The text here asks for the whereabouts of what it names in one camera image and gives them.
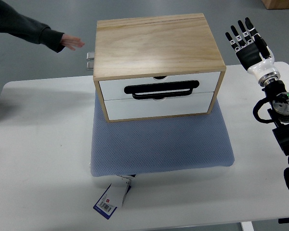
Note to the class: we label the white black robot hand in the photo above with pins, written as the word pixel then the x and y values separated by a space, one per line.
pixel 253 53

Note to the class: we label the person's bare hand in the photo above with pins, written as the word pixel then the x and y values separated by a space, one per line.
pixel 71 42

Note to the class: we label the white drawer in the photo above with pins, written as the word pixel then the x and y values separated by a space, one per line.
pixel 124 88

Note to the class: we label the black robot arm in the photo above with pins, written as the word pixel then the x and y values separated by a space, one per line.
pixel 277 96

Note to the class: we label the dark grey sleeved forearm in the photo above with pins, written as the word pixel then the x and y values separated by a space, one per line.
pixel 28 29

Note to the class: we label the wooden drawer cabinet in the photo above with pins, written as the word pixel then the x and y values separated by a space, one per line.
pixel 156 47

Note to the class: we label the silver metal clamps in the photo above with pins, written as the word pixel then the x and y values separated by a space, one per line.
pixel 90 60

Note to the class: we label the wooden box corner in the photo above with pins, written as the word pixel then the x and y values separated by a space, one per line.
pixel 276 4

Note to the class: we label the blue grey cushion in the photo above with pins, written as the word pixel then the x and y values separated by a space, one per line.
pixel 159 145

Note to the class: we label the blue white product tag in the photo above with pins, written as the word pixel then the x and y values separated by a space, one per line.
pixel 114 196

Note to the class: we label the black table control panel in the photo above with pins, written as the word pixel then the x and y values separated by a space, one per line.
pixel 283 220

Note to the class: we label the white table leg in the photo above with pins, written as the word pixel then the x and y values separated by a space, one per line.
pixel 247 226

